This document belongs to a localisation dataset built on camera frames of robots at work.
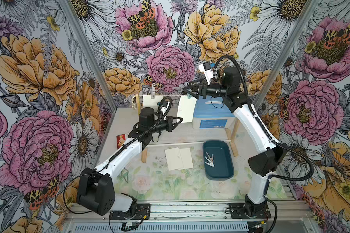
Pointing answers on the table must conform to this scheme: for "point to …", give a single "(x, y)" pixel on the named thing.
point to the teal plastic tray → (218, 162)
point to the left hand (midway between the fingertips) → (182, 123)
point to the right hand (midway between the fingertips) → (185, 90)
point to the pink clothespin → (211, 158)
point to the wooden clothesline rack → (233, 139)
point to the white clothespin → (211, 164)
